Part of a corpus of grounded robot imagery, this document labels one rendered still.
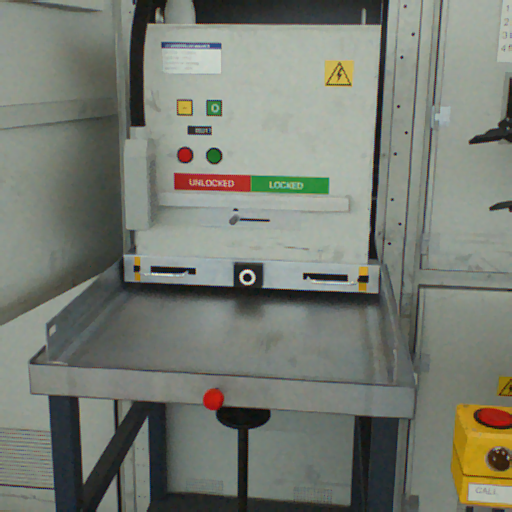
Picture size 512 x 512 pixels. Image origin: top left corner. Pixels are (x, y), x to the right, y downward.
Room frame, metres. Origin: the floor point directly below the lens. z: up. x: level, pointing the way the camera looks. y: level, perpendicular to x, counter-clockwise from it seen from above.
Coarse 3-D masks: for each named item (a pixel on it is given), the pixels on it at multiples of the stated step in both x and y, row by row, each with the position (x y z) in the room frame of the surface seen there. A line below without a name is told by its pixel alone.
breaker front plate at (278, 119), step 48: (144, 48) 1.43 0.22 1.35; (240, 48) 1.41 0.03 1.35; (288, 48) 1.40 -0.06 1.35; (336, 48) 1.39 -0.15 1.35; (144, 96) 1.43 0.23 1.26; (192, 96) 1.42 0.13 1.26; (240, 96) 1.41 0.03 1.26; (288, 96) 1.40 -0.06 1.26; (336, 96) 1.39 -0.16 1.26; (192, 144) 1.42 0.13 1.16; (240, 144) 1.41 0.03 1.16; (288, 144) 1.40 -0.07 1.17; (336, 144) 1.39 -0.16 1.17; (192, 192) 1.42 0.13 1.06; (240, 192) 1.41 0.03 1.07; (336, 192) 1.39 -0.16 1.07; (144, 240) 1.43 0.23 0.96; (192, 240) 1.42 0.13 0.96; (240, 240) 1.41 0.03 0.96; (288, 240) 1.40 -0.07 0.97; (336, 240) 1.39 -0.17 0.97
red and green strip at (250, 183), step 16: (176, 176) 1.42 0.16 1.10; (192, 176) 1.42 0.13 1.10; (208, 176) 1.42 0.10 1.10; (224, 176) 1.41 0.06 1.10; (240, 176) 1.41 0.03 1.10; (256, 176) 1.41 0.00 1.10; (272, 176) 1.40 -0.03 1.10; (288, 176) 1.40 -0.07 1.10; (256, 192) 1.40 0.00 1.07; (272, 192) 1.40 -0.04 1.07; (288, 192) 1.40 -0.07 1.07; (304, 192) 1.39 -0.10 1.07; (320, 192) 1.39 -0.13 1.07
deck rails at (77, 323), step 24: (120, 264) 1.43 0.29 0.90; (96, 288) 1.28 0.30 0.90; (120, 288) 1.42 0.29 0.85; (384, 288) 1.25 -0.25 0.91; (72, 312) 1.15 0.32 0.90; (96, 312) 1.27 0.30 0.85; (384, 312) 1.22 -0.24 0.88; (48, 336) 1.05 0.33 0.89; (72, 336) 1.14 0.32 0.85; (384, 336) 1.17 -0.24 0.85; (48, 360) 1.04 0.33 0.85; (384, 360) 1.06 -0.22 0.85; (384, 384) 0.98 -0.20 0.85
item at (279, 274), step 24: (168, 264) 1.41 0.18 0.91; (192, 264) 1.41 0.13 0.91; (216, 264) 1.40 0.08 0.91; (264, 264) 1.39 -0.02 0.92; (288, 264) 1.39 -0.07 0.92; (312, 264) 1.38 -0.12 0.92; (336, 264) 1.38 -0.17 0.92; (360, 264) 1.37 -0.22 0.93; (288, 288) 1.39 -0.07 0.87; (312, 288) 1.38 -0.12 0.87; (336, 288) 1.37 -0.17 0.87
